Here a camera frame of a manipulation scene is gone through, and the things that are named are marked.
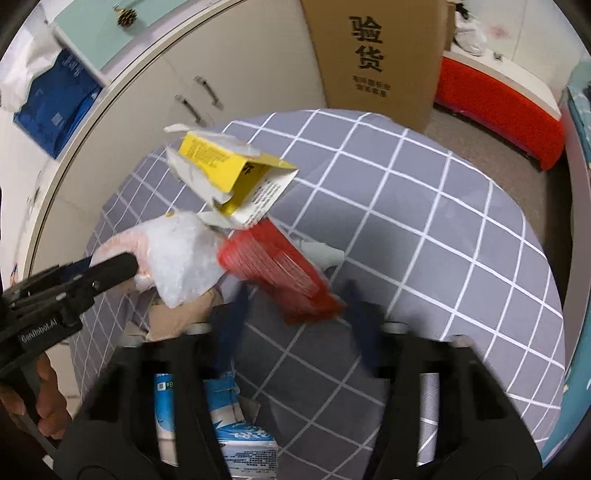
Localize cream curved cabinet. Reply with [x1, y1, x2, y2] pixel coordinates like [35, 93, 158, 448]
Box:
[0, 9, 331, 407]

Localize large cardboard box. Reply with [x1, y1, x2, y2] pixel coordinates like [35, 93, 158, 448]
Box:
[300, 0, 455, 134]

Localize person's left hand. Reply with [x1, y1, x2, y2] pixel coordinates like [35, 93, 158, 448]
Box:
[0, 355, 74, 438]

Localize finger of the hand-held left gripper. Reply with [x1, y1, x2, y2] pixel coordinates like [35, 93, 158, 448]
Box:
[69, 253, 140, 296]

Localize red storage bench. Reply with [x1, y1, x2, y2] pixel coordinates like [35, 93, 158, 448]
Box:
[434, 55, 566, 171]

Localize blue white milk carton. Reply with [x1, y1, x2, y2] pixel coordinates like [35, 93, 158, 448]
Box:
[154, 369, 279, 480]

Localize grey checked tablecloth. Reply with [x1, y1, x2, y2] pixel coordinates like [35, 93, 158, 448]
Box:
[69, 108, 565, 480]

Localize clear plastic bag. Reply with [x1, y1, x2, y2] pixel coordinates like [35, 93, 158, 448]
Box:
[90, 211, 227, 309]

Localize red packet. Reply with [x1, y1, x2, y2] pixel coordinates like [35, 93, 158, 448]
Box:
[217, 219, 347, 326]

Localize blue bag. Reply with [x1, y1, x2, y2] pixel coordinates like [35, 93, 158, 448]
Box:
[13, 46, 101, 160]

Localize yellow box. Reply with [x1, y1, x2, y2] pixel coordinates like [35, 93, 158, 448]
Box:
[164, 124, 300, 230]

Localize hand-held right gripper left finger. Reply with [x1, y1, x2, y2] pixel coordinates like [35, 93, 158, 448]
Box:
[54, 284, 252, 480]

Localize teal candy print bed sheet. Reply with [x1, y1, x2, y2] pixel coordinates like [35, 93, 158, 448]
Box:
[542, 65, 591, 467]

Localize white plastic bag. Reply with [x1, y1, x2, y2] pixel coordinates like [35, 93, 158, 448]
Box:
[455, 9, 489, 57]

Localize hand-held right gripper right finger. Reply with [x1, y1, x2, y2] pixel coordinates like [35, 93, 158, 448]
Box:
[344, 279, 542, 480]

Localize white paper scrap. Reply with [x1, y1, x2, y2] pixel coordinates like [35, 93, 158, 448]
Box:
[300, 240, 346, 271]

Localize brown paper bag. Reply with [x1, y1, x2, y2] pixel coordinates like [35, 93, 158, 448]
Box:
[124, 288, 227, 342]

